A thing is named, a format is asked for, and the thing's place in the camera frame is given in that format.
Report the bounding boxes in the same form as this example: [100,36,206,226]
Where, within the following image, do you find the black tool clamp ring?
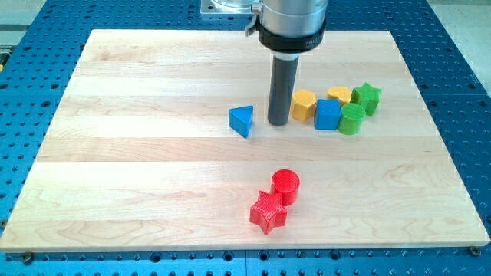
[244,18,326,54]

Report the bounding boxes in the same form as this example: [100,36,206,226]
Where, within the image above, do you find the green cylinder block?
[338,103,366,135]

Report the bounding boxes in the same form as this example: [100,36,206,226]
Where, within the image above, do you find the yellow hexagon block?
[292,90,317,122]

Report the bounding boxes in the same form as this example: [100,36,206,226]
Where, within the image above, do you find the green star block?
[351,83,382,116]

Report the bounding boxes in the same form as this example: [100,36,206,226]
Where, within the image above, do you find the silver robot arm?
[245,0,328,126]

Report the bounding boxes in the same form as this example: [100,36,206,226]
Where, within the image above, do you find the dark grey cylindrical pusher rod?
[268,52,299,126]

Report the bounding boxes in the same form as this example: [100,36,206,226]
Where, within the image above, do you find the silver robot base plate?
[199,0,259,18]

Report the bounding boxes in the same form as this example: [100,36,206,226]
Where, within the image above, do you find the yellow heart block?
[327,86,352,105]

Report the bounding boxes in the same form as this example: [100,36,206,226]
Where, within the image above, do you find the red cylinder block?
[270,169,300,206]

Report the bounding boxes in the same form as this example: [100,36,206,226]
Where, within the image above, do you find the blue triangle block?
[228,105,253,138]

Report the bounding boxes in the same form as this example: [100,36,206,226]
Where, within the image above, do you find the red star block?
[249,190,288,235]

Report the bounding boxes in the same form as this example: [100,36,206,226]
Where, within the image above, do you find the light wooden board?
[1,29,489,252]

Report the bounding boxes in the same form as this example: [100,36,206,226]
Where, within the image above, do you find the blue cube block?
[314,99,341,130]

